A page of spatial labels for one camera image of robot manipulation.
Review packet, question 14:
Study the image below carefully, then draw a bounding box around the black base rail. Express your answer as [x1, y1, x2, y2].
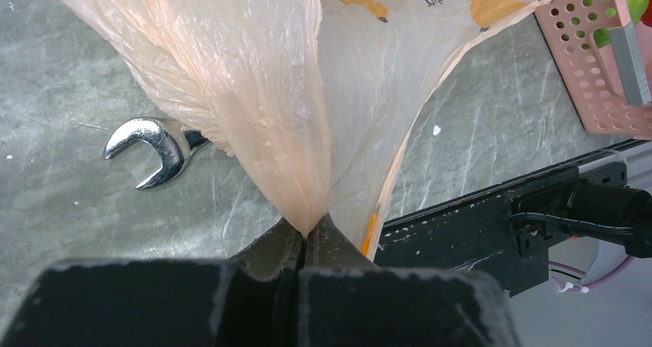
[375, 140, 651, 295]

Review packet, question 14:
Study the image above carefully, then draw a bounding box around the orange banana-print plastic bag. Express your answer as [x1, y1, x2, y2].
[61, 0, 552, 259]

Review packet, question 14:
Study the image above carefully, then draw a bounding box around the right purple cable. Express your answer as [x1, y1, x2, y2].
[549, 255, 637, 295]

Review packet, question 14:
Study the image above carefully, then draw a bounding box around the silver open-end wrench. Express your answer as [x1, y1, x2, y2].
[102, 117, 209, 191]

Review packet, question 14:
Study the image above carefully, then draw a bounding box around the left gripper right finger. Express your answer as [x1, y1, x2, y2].
[304, 214, 378, 274]

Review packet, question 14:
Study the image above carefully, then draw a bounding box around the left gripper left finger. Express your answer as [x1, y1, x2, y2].
[230, 218, 304, 282]

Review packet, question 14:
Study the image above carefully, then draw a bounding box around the pink plastic basket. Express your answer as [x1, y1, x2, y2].
[534, 0, 651, 140]

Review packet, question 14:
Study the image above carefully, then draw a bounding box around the green fake fruit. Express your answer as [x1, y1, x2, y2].
[594, 0, 649, 48]

